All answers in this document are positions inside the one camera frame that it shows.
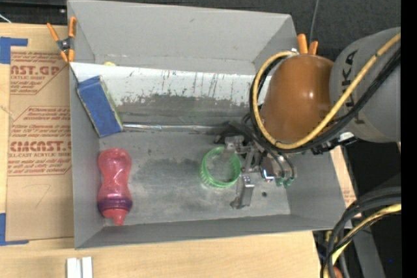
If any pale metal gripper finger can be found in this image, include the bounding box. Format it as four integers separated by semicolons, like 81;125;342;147
229;174;255;210
217;135;244;161

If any grey metal bin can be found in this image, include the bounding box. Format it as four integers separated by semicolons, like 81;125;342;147
66;0;353;250

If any pink plastic bottle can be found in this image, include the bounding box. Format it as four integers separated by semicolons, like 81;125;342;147
96;147;134;227

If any blue sponge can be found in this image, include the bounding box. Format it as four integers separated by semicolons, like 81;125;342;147
76;75;124;138

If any brown cardboard board red print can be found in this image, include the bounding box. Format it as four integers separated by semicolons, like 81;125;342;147
0;22;76;242

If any green ribbed ring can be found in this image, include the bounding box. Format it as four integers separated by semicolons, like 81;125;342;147
200;146;243;189

